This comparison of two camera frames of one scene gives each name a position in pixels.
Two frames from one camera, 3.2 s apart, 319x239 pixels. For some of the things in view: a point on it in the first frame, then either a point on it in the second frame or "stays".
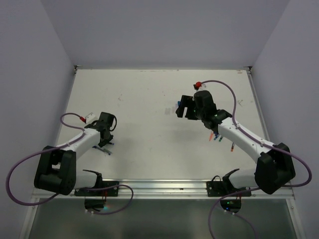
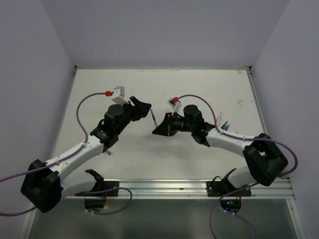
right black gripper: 188,101 → 166,127
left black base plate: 109,192 stays
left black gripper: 103,142 → 139,110
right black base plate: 224,187 stays
